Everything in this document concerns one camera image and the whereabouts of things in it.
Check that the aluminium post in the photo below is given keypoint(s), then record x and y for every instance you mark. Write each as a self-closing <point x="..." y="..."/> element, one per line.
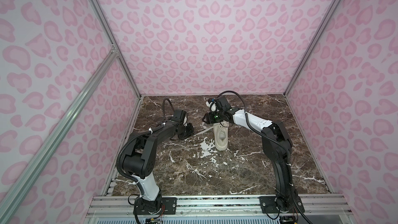
<point x="325" y="21"/>
<point x="111" y="39"/>

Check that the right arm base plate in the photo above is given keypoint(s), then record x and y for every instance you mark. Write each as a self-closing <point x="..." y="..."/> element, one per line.
<point x="275" y="205"/>

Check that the left diagonal aluminium strut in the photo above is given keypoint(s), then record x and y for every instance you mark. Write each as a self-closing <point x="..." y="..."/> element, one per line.
<point x="29" y="176"/>

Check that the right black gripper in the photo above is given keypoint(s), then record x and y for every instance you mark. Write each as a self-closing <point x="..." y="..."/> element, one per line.
<point x="209" y="118"/>

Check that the right rear aluminium post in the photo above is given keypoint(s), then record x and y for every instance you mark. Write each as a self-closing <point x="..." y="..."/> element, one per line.
<point x="325" y="21"/>

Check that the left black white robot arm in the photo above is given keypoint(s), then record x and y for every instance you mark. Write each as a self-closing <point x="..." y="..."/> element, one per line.
<point x="136" y="160"/>

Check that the left rear aluminium post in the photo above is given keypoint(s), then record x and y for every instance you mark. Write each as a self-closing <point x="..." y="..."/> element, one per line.
<point x="111" y="39"/>

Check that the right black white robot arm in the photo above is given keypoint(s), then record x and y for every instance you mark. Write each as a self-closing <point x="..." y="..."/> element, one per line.
<point x="277" y="146"/>

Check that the cream white sneaker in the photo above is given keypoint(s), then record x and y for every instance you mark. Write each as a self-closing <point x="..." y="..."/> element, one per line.
<point x="221" y="136"/>

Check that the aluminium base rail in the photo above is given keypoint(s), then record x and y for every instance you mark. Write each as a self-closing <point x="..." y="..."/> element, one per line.
<point x="223" y="209"/>

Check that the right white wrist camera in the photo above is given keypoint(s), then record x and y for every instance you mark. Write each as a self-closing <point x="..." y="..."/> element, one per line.
<point x="212" y="104"/>

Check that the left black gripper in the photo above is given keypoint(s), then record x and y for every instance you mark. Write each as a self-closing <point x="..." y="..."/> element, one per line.
<point x="190" y="131"/>

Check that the white shoelace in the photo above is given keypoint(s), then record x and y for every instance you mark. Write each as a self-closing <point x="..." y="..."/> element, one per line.
<point x="205" y="128"/>

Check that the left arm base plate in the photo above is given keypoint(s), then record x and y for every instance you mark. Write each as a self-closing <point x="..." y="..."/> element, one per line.
<point x="164" y="206"/>

